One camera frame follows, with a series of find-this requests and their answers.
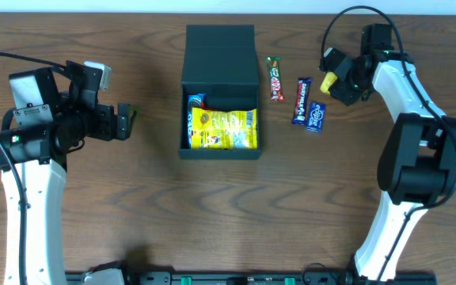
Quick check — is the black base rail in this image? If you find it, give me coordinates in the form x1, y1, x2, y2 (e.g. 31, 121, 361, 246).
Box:
66, 270, 437, 285

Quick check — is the black box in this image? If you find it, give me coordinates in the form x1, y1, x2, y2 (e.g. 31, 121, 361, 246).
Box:
178, 25, 261, 160

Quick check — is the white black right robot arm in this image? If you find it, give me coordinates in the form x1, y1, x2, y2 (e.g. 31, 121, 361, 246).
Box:
321, 47, 456, 284

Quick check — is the yellow Mentos gum bottle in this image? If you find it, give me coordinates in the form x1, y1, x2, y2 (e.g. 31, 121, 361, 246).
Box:
320, 71, 338, 95

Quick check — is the blue Oreo cookie pack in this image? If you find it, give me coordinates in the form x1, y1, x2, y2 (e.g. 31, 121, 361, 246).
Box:
186, 93, 207, 150

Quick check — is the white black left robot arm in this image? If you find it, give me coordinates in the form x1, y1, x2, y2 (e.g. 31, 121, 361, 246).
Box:
0, 61, 136, 284

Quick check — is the purple Dairy Milk bar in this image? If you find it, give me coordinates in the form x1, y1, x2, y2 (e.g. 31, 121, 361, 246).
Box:
291, 78, 314, 125

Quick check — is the blue Eclipse mint pack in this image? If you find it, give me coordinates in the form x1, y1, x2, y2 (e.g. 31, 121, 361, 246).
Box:
306, 101, 325, 133

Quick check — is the yellow snack bag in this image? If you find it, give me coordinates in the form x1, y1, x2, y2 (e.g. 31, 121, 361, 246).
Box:
188, 108, 258, 150

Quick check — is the KitKat chocolate bar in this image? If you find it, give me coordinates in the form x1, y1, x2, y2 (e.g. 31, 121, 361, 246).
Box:
266, 56, 285, 101

